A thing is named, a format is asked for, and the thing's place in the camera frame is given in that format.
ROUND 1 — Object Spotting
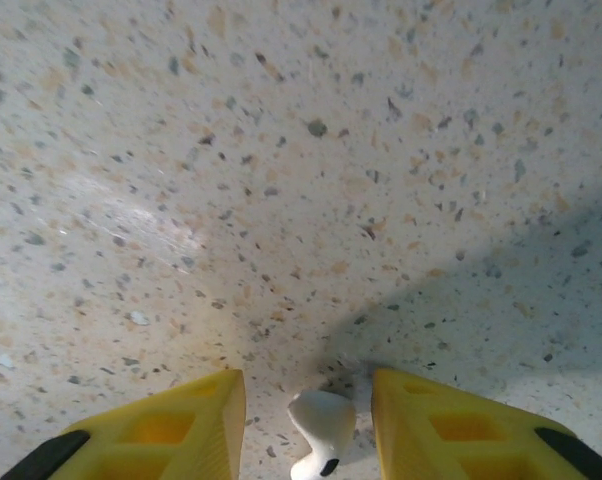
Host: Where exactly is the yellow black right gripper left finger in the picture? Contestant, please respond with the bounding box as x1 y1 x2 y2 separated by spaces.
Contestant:
0 368 246 480

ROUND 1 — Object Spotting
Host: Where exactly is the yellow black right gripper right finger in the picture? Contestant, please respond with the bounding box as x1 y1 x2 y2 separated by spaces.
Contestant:
371 367 602 480

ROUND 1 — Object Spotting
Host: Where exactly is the white earbud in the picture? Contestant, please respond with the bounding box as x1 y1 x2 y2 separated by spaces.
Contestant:
287 389 357 480

